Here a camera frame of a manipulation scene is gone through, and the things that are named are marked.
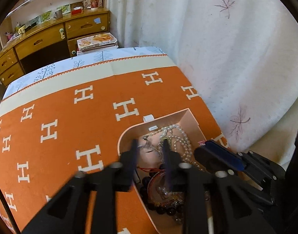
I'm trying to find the white pearl crown necklace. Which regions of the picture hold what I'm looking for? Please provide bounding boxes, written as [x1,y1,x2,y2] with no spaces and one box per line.
[143,123,195,164]

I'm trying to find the black bead bracelet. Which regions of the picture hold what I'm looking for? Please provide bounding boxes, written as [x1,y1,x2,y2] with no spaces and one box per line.
[140,175,184,219]

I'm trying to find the red string bead bracelet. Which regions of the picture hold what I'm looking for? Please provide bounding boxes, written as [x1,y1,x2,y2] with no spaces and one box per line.
[136,166,185,208]

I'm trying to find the pink jewelry tray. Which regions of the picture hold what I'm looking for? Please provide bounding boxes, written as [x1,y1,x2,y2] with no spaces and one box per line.
[118,108,205,233]

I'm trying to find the gold ring pink stone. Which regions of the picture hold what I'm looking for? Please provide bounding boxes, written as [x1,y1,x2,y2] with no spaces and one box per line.
[198,141,206,146]

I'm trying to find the pink smart watch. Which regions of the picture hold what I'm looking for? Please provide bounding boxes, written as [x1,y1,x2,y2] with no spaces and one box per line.
[137,135,163,163]

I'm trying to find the orange H-pattern blanket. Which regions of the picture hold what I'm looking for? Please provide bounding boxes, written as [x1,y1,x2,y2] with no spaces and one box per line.
[0,54,228,229]

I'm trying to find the white floral curtain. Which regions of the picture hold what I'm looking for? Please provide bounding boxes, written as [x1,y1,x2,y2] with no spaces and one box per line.
[106,0,298,167]

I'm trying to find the light blue bed sheet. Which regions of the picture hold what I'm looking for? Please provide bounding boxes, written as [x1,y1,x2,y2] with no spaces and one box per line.
[3,47,165,99]

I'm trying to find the printed cardboard box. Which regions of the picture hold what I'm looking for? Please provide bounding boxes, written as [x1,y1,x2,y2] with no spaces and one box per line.
[76,32,118,53]

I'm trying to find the wooden desk with drawers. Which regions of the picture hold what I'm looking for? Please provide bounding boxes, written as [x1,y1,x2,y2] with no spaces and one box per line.
[0,9,110,87]

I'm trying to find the wooden bookshelf hutch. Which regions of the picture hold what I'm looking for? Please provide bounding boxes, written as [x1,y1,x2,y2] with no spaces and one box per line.
[0,0,108,47]

